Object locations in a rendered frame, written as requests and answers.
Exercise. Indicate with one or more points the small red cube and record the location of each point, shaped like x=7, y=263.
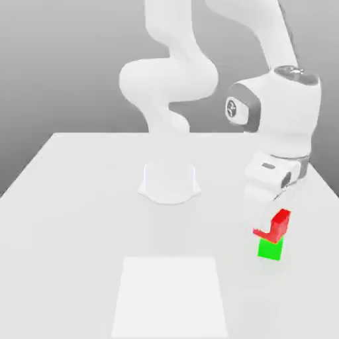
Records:
x=280, y=225

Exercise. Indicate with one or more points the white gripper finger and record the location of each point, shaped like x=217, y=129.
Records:
x=265, y=221

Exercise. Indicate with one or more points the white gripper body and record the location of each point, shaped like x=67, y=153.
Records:
x=261, y=197

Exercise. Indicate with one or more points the small green cube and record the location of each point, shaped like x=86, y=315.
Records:
x=268, y=250

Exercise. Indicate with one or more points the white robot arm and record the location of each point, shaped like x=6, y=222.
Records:
x=169, y=79

